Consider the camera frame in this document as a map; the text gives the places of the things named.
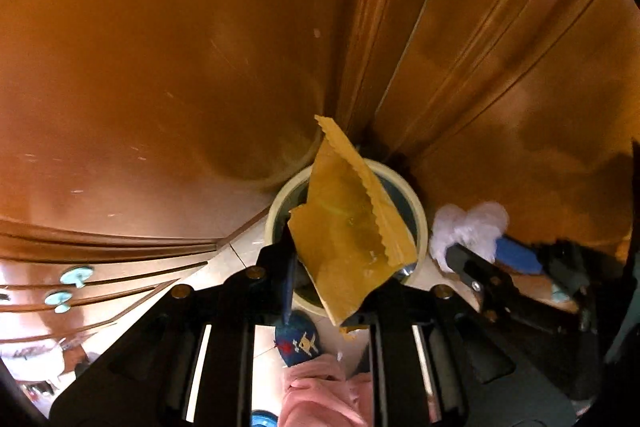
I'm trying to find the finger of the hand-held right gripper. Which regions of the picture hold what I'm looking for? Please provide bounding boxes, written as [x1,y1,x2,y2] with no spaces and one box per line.
[445,244,601,358]
[495,234,551,278]

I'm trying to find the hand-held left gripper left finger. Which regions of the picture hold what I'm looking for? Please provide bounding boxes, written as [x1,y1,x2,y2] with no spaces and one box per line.
[50,227,297,427]

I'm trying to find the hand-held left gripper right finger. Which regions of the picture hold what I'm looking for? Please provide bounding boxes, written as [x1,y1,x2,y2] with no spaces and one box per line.
[350,279,578,427]

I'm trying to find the yellow snack packet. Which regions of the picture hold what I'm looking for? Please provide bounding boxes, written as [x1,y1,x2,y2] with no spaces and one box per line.
[288,115,418,340]

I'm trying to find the cream rimmed trash bin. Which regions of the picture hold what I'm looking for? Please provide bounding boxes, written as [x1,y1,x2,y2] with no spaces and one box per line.
[265,159,430,314]

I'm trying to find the person's pink trouser leg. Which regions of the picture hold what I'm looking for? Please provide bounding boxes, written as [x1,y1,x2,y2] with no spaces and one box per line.
[276,354,373,427]

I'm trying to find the teal cabinet knob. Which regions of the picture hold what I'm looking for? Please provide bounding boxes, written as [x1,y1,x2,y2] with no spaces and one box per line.
[59,266,94,288]
[44,290,74,314]

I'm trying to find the wooden cabinet doors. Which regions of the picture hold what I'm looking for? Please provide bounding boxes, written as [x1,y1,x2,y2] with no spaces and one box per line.
[0,0,640,358]

